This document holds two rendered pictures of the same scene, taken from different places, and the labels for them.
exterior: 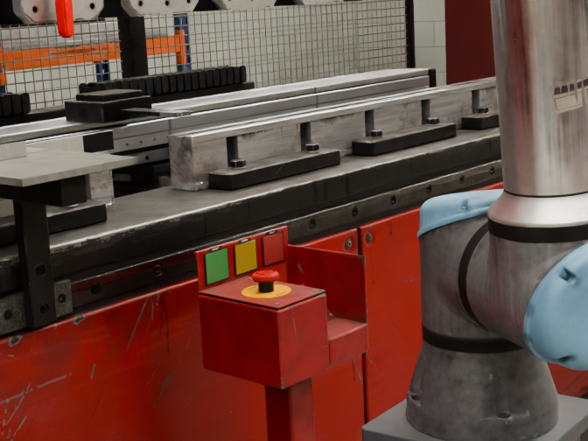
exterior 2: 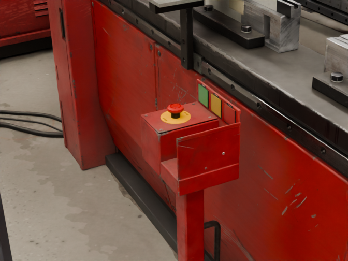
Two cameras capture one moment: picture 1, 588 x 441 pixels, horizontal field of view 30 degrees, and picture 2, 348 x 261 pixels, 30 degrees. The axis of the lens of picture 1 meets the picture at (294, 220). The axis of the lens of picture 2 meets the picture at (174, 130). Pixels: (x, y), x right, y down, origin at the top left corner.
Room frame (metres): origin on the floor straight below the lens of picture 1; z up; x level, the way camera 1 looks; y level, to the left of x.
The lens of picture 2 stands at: (2.05, -1.22, 1.48)
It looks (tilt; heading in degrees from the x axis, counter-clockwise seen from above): 28 degrees down; 113
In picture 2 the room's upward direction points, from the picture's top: 2 degrees counter-clockwise
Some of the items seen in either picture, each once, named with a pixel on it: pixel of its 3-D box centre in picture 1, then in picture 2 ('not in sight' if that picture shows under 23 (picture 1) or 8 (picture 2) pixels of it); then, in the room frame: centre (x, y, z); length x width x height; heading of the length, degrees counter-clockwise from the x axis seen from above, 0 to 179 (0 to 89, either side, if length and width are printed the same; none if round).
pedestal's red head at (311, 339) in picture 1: (283, 302); (188, 135); (1.57, 0.02, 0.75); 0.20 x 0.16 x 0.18; 138
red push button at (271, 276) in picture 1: (265, 283); (175, 112); (1.53, 0.05, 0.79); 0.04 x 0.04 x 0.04
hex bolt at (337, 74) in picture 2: (238, 164); (336, 76); (1.89, 0.09, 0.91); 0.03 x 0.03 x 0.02
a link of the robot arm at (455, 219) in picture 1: (483, 256); not in sight; (1.04, -0.18, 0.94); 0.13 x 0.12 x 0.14; 21
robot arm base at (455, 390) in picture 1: (481, 367); not in sight; (1.04, -0.18, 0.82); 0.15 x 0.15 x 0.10
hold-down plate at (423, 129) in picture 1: (406, 137); not in sight; (2.26, -0.24, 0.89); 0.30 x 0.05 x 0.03; 138
